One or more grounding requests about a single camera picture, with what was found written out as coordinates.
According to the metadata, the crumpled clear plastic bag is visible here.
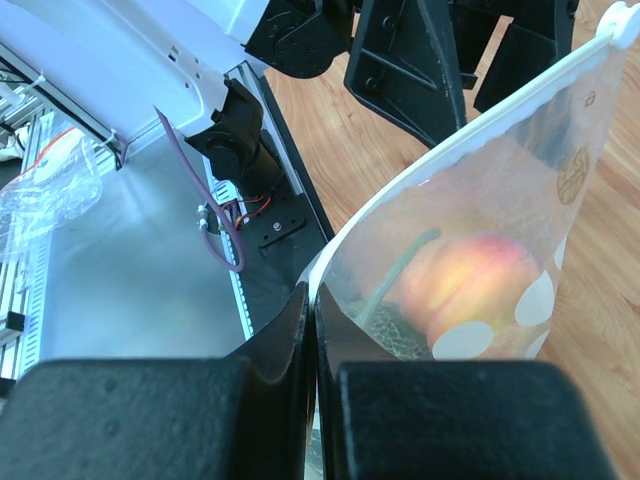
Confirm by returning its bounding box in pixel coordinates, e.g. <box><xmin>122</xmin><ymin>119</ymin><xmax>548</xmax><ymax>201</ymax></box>
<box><xmin>1</xmin><ymin>127</ymin><xmax>103</xmax><ymax>261</ymax></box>

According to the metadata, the white slotted cable duct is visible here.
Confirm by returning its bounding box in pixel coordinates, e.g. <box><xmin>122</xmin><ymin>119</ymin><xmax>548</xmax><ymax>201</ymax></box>
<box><xmin>210</xmin><ymin>178</ymin><xmax>254</xmax><ymax>340</ymax></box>

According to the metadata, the red apple toy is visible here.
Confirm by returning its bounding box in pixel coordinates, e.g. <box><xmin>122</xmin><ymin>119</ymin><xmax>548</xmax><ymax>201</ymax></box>
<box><xmin>399</xmin><ymin>234</ymin><xmax>540</xmax><ymax>360</ymax></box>

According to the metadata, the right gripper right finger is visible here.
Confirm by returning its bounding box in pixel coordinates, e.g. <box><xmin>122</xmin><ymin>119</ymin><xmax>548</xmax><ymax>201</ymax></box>
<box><xmin>314</xmin><ymin>287</ymin><xmax>616</xmax><ymax>479</ymax></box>

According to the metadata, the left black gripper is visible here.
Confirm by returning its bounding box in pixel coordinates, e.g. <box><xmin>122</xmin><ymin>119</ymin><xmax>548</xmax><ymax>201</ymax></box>
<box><xmin>242</xmin><ymin>0</ymin><xmax>501</xmax><ymax>150</ymax></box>

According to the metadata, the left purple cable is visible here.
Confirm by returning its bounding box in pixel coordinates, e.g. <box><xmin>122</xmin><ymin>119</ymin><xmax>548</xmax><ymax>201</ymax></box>
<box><xmin>152</xmin><ymin>104</ymin><xmax>246</xmax><ymax>274</ymax></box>

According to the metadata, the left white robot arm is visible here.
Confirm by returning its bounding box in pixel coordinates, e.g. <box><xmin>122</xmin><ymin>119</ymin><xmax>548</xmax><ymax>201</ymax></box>
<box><xmin>1</xmin><ymin>1</ymin><xmax>578</xmax><ymax>197</ymax></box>

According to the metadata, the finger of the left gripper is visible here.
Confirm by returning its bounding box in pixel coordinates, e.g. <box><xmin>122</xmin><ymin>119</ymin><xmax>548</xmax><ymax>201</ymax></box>
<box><xmin>474</xmin><ymin>0</ymin><xmax>579</xmax><ymax>112</ymax></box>

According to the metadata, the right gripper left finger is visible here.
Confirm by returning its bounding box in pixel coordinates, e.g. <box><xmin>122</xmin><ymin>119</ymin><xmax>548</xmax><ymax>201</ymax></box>
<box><xmin>1</xmin><ymin>283</ymin><xmax>313</xmax><ymax>479</ymax></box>

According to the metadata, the polka dot zip bag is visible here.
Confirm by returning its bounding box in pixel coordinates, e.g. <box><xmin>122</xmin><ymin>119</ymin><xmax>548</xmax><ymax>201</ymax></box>
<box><xmin>309</xmin><ymin>1</ymin><xmax>639</xmax><ymax>360</ymax></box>

